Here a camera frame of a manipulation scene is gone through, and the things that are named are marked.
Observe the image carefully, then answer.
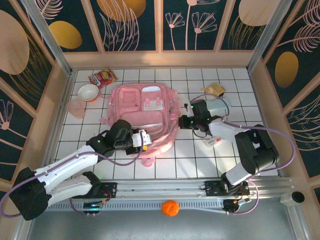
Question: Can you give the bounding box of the light blue pencil case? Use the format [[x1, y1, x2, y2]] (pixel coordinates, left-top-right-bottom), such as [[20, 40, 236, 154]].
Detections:
[[207, 96, 232, 116]]

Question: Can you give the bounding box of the orange ball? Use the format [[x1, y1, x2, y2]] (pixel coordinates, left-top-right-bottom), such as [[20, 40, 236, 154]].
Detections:
[[161, 199, 180, 217]]

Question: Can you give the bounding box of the pink school backpack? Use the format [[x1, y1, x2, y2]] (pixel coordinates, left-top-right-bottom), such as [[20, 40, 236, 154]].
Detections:
[[99, 83, 182, 168]]

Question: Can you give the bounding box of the white flat cable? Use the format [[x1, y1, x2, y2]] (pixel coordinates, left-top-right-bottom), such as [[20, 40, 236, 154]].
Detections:
[[178, 206, 226, 215]]

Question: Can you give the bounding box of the translucent pink plastic cup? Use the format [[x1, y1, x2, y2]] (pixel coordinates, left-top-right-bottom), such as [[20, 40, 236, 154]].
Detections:
[[66, 99, 86, 120]]

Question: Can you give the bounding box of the white bowl orange outside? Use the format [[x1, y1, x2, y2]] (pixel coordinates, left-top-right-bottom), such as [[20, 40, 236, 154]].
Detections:
[[77, 83, 100, 103]]

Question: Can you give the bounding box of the aluminium frame post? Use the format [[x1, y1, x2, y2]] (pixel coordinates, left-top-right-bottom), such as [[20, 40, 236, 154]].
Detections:
[[21, 0, 74, 76], [246, 0, 293, 72]]

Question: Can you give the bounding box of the small tan box toy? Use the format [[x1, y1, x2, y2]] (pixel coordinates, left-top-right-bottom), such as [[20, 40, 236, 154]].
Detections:
[[200, 82, 226, 97]]

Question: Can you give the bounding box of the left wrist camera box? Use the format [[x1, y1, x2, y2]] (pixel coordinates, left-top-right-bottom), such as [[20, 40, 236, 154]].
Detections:
[[132, 128, 153, 148]]

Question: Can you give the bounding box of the small controller board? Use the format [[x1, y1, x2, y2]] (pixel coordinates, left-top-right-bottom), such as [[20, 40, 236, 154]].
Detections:
[[223, 197, 252, 216], [83, 199, 106, 216]]

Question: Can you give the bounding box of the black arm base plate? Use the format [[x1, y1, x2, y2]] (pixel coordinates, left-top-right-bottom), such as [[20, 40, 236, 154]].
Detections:
[[71, 181, 118, 200], [204, 180, 251, 198]]

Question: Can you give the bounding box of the white slotted cable duct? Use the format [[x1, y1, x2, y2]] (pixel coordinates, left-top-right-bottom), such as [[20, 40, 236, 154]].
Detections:
[[46, 199, 226, 214]]

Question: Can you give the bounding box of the purple cable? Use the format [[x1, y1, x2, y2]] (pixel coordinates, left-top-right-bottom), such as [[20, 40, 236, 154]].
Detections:
[[0, 129, 147, 218], [188, 94, 297, 216]]

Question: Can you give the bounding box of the aluminium mounting rail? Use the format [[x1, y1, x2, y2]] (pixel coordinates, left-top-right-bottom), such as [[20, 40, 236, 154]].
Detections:
[[24, 176, 294, 201]]

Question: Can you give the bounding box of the grey box black cap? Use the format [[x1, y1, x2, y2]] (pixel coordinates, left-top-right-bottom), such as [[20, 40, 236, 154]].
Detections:
[[279, 191, 306, 207]]

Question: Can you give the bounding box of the red yellow snack packet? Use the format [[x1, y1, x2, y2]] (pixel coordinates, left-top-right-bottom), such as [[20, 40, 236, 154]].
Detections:
[[88, 67, 119, 90]]

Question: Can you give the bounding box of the white card red label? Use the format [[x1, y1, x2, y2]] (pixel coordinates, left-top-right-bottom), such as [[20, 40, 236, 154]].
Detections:
[[202, 136, 223, 149]]

